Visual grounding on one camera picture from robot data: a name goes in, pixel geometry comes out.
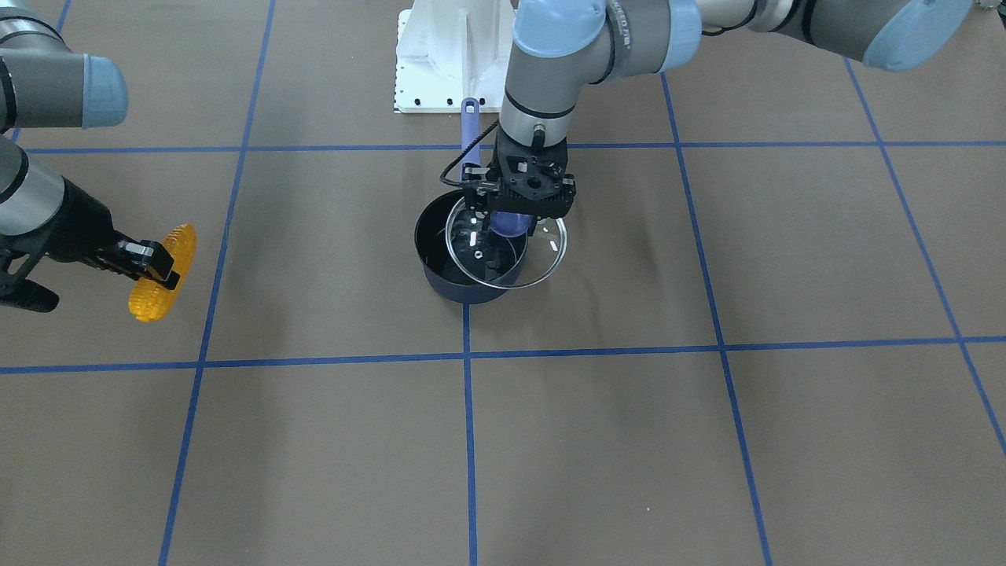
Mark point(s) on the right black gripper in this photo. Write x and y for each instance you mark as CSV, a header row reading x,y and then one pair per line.
x,y
81,222

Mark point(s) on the glass pot lid blue knob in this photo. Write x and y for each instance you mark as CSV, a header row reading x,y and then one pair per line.
x,y
504,251

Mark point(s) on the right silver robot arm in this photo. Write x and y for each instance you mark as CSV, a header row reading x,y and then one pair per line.
x,y
45,84

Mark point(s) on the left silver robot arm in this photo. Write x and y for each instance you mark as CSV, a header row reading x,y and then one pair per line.
x,y
558,47

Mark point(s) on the yellow toy corn cob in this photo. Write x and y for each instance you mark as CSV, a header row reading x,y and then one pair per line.
x,y
163,267

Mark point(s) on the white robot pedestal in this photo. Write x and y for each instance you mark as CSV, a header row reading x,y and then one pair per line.
x,y
450,51

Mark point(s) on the dark blue saucepan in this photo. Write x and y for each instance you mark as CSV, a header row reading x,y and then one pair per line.
x,y
442,275

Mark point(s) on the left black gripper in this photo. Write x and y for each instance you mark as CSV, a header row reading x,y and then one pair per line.
x,y
477,191

